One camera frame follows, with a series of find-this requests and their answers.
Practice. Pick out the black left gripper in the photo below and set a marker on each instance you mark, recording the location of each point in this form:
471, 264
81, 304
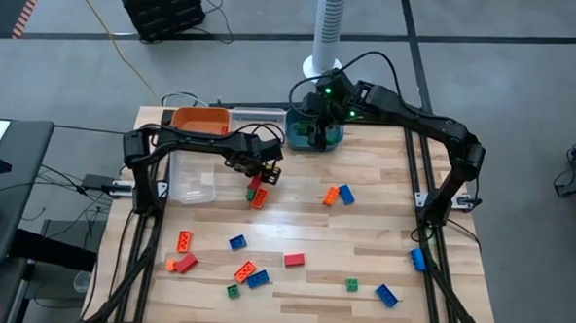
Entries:
251, 155

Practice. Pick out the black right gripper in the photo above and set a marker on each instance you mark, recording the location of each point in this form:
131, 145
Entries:
333, 116

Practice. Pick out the small green toy brick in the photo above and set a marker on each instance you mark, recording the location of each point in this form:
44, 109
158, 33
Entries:
352, 284
250, 195
233, 291

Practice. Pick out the long green toy brick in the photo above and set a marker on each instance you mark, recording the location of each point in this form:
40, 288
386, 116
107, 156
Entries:
303, 128

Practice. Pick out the small blue toy brick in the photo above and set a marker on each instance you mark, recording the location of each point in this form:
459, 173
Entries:
238, 242

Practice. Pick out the small orange toy brick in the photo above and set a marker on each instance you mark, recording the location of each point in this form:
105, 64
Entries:
171, 265

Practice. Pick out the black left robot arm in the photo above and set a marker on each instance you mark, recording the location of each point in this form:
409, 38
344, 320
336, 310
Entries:
191, 139

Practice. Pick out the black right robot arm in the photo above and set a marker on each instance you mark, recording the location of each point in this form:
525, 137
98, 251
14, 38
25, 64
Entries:
416, 121

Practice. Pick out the teal plastic bin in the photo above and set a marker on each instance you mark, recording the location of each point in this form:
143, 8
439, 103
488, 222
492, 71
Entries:
339, 137

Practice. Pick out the small clear plastic bin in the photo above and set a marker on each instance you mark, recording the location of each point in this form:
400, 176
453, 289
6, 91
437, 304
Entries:
258, 115

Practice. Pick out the large clear plastic bin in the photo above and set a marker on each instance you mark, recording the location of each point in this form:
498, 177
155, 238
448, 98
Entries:
192, 181

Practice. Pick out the orange plastic bin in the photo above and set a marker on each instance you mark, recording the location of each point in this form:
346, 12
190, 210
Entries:
202, 120

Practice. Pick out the white tower fan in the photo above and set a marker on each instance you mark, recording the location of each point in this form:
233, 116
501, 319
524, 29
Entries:
329, 27

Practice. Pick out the black power adapter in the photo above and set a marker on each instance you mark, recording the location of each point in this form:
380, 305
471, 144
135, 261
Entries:
97, 181

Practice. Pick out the black crate with red top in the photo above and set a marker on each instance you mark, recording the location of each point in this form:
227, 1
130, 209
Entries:
160, 12

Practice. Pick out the clear cup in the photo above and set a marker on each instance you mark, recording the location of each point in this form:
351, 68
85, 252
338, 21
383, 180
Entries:
82, 282

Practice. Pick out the grey desk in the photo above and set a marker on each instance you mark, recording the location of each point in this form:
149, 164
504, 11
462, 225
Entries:
15, 169

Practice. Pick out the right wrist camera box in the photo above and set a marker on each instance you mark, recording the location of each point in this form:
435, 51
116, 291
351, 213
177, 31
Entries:
312, 104

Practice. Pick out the black aluminium table frame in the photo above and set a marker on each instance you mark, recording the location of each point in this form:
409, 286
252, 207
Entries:
382, 122

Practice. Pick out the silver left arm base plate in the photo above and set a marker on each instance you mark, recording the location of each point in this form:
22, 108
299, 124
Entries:
121, 188

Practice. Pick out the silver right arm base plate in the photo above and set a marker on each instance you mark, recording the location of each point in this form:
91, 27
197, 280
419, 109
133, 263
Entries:
461, 200

